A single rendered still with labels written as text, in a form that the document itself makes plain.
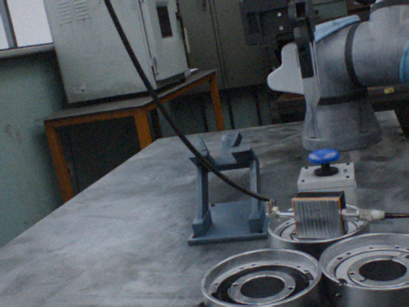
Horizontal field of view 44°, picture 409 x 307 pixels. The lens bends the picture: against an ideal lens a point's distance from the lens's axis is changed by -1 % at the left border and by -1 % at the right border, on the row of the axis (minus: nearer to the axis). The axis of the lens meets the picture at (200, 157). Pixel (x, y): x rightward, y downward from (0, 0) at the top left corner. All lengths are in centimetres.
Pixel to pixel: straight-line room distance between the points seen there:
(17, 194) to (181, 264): 214
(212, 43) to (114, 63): 171
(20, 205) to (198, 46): 228
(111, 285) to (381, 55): 56
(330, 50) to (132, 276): 54
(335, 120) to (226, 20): 341
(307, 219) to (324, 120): 45
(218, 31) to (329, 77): 342
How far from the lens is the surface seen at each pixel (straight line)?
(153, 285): 57
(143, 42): 270
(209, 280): 47
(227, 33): 431
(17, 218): 268
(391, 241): 51
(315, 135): 99
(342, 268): 48
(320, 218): 53
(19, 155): 273
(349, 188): 66
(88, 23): 282
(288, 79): 65
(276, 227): 57
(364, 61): 90
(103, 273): 62
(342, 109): 96
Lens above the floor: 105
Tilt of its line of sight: 13 degrees down
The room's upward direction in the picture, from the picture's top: 11 degrees counter-clockwise
